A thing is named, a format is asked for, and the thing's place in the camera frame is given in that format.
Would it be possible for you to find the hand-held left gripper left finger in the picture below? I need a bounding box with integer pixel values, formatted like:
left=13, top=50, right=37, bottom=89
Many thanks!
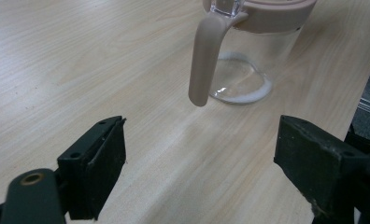
left=57, top=115, right=127, bottom=221

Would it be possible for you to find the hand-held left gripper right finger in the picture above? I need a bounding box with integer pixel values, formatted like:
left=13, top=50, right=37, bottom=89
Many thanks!
left=273, top=114, right=370, bottom=224

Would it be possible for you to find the clear glass measuring cup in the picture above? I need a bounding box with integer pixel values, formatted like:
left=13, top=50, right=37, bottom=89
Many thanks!
left=188, top=0, right=318, bottom=107

